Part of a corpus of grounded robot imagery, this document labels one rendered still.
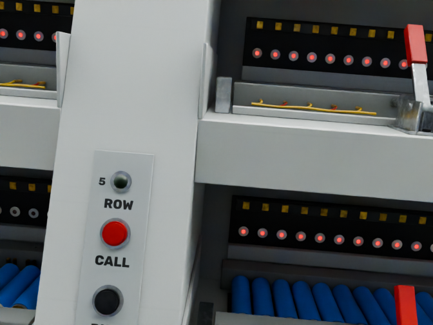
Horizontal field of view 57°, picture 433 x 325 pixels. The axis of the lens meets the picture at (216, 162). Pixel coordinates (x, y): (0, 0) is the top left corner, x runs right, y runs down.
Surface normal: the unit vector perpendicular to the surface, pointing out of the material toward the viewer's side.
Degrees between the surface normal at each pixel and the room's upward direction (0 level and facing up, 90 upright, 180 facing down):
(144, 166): 90
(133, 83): 90
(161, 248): 90
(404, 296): 74
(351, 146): 109
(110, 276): 90
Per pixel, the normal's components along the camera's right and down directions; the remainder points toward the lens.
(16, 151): -0.04, 0.22
